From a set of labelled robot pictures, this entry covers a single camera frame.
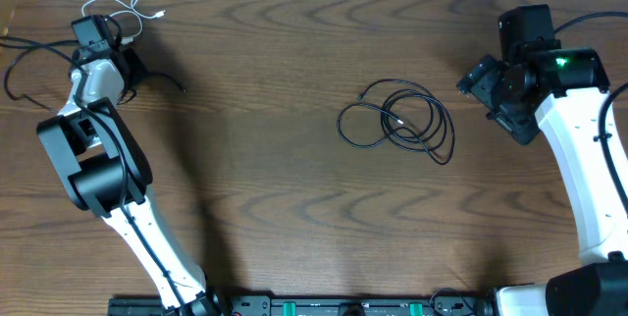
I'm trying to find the long black USB cable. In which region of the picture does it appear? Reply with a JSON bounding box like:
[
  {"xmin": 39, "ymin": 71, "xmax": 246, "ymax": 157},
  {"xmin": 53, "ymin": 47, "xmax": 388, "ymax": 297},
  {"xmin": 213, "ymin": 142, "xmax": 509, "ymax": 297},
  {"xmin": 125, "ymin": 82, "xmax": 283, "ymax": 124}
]
[{"xmin": 336, "ymin": 78, "xmax": 456, "ymax": 167}]

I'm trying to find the white USB cable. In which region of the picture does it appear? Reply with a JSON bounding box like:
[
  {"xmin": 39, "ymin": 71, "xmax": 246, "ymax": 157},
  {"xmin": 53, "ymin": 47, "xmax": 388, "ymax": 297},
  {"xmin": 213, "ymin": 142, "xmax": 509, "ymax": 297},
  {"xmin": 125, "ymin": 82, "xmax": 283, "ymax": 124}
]
[{"xmin": 80, "ymin": 0, "xmax": 171, "ymax": 46}]

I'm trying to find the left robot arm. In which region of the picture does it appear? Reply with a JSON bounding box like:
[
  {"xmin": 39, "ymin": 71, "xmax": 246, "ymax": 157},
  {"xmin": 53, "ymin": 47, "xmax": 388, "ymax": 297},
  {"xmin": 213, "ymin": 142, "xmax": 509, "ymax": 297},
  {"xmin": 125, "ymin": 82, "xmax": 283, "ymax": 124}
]
[{"xmin": 36, "ymin": 15, "xmax": 233, "ymax": 315}]

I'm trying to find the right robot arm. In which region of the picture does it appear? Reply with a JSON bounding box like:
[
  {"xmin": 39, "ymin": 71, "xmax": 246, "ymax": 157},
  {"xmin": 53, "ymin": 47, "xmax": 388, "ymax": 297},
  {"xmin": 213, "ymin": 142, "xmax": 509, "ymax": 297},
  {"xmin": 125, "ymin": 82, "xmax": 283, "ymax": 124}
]
[{"xmin": 457, "ymin": 5, "xmax": 627, "ymax": 315}]

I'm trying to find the short black USB cable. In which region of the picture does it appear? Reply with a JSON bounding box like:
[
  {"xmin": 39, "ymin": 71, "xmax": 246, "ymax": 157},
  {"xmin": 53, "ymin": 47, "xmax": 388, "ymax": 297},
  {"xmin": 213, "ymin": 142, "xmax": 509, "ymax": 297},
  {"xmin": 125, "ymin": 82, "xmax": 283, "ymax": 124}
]
[{"xmin": 3, "ymin": 45, "xmax": 187, "ymax": 114}]

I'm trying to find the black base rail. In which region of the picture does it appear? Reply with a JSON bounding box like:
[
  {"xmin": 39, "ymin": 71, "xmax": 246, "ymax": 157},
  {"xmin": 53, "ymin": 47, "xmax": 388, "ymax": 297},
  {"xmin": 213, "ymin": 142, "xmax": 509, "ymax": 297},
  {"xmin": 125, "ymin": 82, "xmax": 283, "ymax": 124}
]
[{"xmin": 107, "ymin": 289, "xmax": 549, "ymax": 316}]

